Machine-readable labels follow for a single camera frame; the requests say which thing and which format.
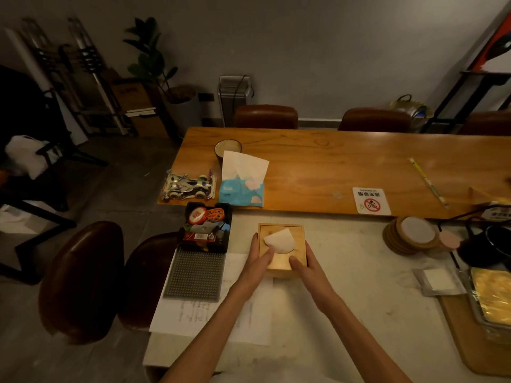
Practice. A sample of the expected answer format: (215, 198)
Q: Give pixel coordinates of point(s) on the blue tissue packet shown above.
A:
(241, 187)

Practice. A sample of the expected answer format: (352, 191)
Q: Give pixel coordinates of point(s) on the clear tray with yellow sheet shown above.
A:
(493, 299)

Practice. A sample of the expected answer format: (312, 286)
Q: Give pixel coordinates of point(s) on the woven basket bag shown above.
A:
(413, 109)

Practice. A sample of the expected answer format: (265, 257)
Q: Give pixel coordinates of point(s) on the cup of coffee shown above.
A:
(228, 148)

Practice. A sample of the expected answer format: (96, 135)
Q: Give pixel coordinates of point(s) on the white no-smoking sign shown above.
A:
(371, 201)

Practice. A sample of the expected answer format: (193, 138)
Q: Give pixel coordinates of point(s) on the person's left hand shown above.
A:
(251, 271)

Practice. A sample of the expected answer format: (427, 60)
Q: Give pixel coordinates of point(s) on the black kettle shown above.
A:
(487, 245)

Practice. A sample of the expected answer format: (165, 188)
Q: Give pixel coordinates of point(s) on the white air purifier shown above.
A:
(233, 101)

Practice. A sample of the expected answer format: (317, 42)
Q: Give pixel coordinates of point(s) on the white tissue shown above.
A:
(280, 240)

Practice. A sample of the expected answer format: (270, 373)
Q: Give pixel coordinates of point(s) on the silver toy race car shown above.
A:
(189, 186)

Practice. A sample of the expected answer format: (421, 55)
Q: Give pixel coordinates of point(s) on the brown leather chair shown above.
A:
(265, 116)
(375, 120)
(145, 275)
(486, 123)
(82, 279)

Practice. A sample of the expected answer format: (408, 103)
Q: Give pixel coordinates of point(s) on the person's left forearm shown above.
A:
(207, 335)

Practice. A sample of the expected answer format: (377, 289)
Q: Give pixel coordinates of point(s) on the green potted plant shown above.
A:
(149, 55)

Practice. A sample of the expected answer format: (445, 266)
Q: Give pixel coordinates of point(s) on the person's left thumb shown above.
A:
(266, 257)

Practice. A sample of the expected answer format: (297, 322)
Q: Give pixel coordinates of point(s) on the clear plastic pouch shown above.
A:
(438, 280)

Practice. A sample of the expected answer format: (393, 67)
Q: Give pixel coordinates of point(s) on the metal tripod stands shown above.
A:
(90, 59)

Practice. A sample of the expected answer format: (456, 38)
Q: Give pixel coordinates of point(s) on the wooden board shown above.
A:
(467, 339)

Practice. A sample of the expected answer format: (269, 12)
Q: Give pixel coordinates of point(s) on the person's right hand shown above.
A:
(315, 283)

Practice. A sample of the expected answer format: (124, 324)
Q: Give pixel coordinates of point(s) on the white plastic bag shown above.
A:
(26, 154)

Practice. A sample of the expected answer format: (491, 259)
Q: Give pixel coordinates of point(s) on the wooden tissue box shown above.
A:
(281, 265)

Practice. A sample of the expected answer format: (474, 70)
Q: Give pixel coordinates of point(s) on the stack of wooden coasters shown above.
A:
(413, 234)

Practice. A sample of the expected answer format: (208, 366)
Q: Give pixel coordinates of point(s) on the black parts tray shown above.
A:
(205, 237)

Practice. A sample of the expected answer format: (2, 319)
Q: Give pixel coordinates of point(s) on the grey studded mat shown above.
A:
(195, 275)

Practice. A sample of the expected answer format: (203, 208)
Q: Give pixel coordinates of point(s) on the black folding chair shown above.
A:
(28, 107)

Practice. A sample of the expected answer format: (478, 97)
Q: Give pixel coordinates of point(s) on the person's right thumb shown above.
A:
(296, 262)

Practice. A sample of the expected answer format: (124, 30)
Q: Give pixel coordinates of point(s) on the black wall socket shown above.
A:
(206, 97)

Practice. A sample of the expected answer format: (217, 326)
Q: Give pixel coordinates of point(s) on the pink round coaster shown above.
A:
(450, 240)

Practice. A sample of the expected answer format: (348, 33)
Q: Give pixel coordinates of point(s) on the red and white round part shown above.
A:
(197, 215)

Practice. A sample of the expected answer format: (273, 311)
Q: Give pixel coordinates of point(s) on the cardboard box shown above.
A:
(133, 101)

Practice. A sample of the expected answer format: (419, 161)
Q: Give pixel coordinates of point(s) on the white paper sheet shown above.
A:
(179, 315)

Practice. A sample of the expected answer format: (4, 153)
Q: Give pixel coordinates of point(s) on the white labelled box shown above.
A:
(497, 213)

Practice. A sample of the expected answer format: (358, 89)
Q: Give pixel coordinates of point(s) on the red and black poster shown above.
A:
(497, 43)

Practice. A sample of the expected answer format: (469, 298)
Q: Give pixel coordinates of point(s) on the yellow green pencil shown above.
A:
(428, 181)

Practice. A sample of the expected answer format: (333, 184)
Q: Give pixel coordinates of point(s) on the black metal shelf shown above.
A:
(475, 85)

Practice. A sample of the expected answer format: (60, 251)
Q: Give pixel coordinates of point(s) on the person's right forearm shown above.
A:
(363, 347)

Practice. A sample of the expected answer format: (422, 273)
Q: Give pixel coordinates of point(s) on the orange toy wheel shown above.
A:
(216, 214)

